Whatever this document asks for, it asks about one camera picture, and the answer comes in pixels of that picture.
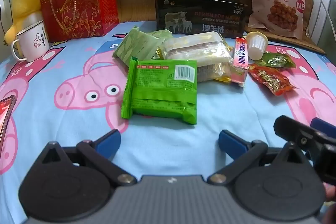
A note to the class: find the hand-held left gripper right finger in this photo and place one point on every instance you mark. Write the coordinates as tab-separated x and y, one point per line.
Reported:
231	142

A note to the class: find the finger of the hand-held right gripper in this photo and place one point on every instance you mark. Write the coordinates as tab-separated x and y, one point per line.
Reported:
291	129
324	127

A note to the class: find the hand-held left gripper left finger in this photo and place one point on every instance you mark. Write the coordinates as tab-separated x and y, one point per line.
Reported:
109	141

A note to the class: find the small green snack packet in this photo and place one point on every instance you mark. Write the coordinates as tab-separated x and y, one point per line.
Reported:
277	60

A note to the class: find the clear layered cake packet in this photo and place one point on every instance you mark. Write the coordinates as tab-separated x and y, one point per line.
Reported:
197	49

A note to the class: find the pale green snack packet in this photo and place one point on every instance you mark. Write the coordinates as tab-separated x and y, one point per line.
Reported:
136	45
162	35

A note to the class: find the black cardboard box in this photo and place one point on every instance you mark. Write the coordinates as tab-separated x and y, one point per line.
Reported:
199	16

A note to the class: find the person's right hand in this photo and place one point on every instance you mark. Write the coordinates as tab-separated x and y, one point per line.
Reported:
331	193

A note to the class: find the cartoon pig printed blanket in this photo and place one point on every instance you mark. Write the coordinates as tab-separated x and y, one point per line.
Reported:
236	108

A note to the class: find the small red snack packet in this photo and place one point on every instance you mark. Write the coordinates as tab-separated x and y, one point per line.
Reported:
273	79

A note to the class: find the gold foil snack packet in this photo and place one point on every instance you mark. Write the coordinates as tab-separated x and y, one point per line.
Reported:
225	74

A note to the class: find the bright green snack packet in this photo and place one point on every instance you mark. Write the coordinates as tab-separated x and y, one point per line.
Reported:
160	92

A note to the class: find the pink candy stick pack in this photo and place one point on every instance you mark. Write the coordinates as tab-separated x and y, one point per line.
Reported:
241	58

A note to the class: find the white jelly cup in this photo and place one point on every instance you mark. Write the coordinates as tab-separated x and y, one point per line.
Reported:
257	45

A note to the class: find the white enamel mug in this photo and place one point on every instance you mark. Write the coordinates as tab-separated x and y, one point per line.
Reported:
34	40

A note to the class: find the red gift box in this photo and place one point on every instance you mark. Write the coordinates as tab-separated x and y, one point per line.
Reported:
86	3

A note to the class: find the yellow duck plush toy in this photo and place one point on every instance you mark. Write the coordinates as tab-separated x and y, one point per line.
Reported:
25	1

